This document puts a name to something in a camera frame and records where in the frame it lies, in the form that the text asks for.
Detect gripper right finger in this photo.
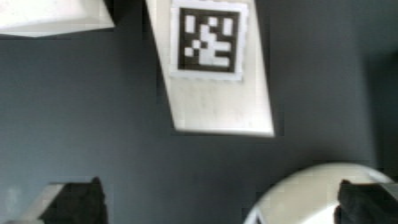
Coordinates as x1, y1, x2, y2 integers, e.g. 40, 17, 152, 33
335, 180, 398, 224

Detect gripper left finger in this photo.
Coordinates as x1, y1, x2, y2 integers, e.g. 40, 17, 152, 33
24, 177, 109, 224

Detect white stool leg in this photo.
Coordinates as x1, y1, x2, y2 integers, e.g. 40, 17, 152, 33
146, 0, 276, 137
0, 0, 114, 37

